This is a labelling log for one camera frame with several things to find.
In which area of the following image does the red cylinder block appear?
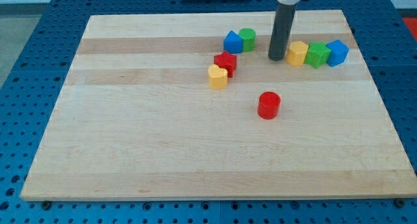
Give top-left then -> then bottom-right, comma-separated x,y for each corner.
257,92 -> 281,120

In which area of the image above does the light wooden board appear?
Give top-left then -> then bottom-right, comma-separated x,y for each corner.
20,10 -> 416,201

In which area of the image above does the yellow hexagon block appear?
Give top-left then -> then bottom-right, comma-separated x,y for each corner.
286,41 -> 309,66

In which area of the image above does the blue triangular prism block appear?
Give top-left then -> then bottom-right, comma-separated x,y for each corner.
223,31 -> 243,54

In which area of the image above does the blue cube block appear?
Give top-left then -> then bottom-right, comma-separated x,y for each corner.
326,40 -> 349,67

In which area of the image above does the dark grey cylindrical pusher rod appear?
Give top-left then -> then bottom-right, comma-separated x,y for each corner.
268,3 -> 297,61

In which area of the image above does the red star block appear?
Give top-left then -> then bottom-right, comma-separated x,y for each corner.
213,51 -> 237,78

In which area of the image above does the green cylinder block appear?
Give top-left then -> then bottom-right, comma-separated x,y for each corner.
238,28 -> 256,52

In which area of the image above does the yellow heart block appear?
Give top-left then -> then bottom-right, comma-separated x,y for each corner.
208,64 -> 228,90

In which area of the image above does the green star block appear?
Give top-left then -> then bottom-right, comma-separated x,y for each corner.
304,42 -> 331,68

